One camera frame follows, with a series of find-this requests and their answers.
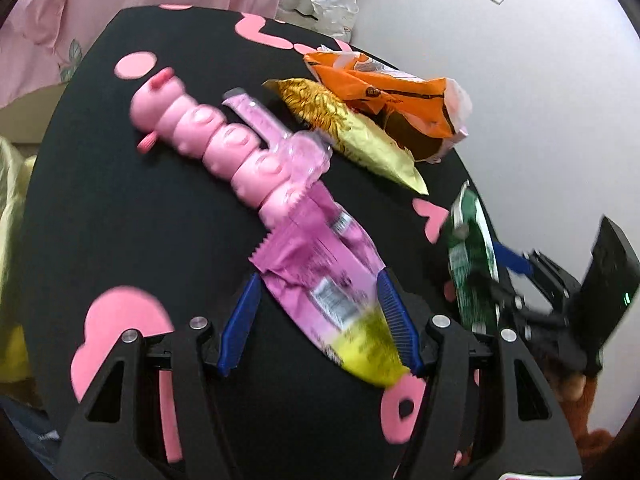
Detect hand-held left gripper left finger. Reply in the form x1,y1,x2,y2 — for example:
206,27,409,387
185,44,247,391
55,272,263,480

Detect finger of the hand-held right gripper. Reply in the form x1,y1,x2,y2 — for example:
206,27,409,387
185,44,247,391
467,270,531,321
492,242,583,306

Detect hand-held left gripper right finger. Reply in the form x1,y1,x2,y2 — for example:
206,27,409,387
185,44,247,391
375,267,586,480

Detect green snack wrapper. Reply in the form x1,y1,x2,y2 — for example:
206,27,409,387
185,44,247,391
440,180,501,333

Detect pink and yellow wrapper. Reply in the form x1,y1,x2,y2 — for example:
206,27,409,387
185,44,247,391
248,182,413,388

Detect gold snack wrapper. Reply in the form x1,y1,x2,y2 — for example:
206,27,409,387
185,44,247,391
262,77,431,196

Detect orange snack wrapper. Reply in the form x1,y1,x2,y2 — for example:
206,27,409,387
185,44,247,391
303,51,473,163

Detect yellow plastic bag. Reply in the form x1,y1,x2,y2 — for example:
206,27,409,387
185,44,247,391
0,137,38,396

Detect person's right hand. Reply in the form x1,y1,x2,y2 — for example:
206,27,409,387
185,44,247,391
515,305,603,378

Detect pink caterpillar toy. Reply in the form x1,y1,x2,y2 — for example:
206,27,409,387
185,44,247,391
129,67,301,228

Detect clear pink packet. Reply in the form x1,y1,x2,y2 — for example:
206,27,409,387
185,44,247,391
221,87,333,196

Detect white plastic bag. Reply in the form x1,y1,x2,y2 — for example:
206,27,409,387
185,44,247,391
310,0,361,36

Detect pink floral blanket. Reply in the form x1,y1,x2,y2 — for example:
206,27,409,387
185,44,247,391
0,0,286,108

